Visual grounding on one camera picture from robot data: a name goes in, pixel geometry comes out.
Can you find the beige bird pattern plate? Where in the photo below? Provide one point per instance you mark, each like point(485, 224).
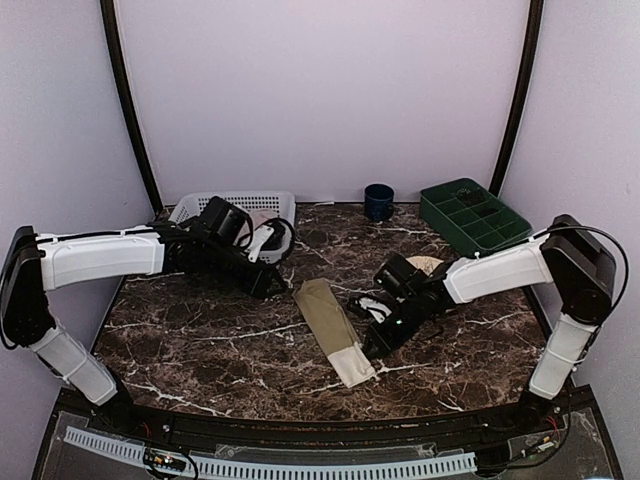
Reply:
point(428, 264)

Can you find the black front rail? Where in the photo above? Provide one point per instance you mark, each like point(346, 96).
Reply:
point(486, 429)

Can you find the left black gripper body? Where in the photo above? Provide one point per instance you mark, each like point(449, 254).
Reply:
point(218, 265)

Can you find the olive green underwear white waistband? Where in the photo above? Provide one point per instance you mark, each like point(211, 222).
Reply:
point(333, 332)

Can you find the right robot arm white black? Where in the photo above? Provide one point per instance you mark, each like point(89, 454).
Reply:
point(567, 255)

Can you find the pink underwear in basket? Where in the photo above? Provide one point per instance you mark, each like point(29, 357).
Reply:
point(261, 220)

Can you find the white slotted cable duct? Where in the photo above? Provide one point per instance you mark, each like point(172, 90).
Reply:
point(169, 463)

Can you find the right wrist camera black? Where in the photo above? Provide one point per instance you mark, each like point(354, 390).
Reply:
point(399, 278)

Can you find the black frame post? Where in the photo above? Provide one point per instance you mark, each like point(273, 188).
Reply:
point(126, 101)
point(521, 88)

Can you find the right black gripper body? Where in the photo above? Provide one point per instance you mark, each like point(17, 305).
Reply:
point(412, 319)

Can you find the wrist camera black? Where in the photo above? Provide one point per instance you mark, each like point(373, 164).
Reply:
point(222, 221)
point(399, 278)

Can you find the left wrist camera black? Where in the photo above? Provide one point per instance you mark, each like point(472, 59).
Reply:
point(222, 221)

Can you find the right black frame post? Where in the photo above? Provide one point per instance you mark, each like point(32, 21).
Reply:
point(521, 88)

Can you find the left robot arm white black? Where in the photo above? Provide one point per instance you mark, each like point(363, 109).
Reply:
point(38, 264)

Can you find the green compartment tray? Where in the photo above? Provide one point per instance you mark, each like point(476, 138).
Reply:
point(471, 219)

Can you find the dark blue mug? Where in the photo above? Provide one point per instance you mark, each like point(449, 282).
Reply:
point(378, 202)

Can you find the left black frame post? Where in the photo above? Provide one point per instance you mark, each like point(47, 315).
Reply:
point(126, 101)

